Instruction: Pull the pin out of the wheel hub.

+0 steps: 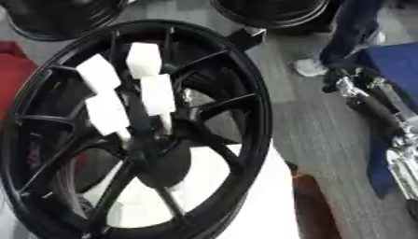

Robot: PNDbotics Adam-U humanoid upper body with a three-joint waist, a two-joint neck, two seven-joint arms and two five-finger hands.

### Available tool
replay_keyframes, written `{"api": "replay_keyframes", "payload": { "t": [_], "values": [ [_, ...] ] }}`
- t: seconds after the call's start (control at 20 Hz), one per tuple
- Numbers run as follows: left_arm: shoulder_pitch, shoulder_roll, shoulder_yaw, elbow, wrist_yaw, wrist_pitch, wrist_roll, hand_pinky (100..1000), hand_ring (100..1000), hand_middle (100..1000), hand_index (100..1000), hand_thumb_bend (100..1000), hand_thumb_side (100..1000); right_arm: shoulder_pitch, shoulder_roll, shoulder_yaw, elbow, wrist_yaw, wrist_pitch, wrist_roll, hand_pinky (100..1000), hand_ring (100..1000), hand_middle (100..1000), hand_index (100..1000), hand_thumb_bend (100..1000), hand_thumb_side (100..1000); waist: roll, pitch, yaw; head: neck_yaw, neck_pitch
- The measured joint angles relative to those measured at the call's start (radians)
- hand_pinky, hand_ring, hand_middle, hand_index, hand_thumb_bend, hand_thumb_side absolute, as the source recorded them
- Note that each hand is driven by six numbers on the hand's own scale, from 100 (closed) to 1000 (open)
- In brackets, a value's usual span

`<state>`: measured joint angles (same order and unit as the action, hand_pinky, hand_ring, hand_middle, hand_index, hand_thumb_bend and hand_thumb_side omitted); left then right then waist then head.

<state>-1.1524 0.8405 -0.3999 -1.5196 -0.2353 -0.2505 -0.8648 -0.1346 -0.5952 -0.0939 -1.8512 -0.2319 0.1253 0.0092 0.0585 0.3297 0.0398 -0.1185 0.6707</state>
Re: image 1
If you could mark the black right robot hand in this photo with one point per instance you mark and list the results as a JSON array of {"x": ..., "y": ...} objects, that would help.
[{"x": 370, "y": 104}]

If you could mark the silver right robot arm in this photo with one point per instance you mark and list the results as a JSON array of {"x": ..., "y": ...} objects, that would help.
[{"x": 405, "y": 161}]

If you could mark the black spoked wheel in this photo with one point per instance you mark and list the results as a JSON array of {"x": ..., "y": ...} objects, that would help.
[{"x": 247, "y": 102}]

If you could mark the black round wheel rim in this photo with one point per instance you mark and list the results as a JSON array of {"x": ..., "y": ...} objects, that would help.
[
  {"x": 272, "y": 12},
  {"x": 60, "y": 17}
]

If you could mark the blue cloth-covered table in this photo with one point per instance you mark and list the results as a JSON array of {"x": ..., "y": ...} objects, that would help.
[{"x": 397, "y": 62}]

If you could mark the person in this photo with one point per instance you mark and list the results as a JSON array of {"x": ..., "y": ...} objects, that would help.
[{"x": 348, "y": 37}]

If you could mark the red cloth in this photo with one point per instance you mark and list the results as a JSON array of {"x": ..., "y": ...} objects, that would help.
[{"x": 13, "y": 71}]

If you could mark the black wheel stand bracket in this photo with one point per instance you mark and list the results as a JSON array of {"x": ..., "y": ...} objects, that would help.
[{"x": 246, "y": 38}]

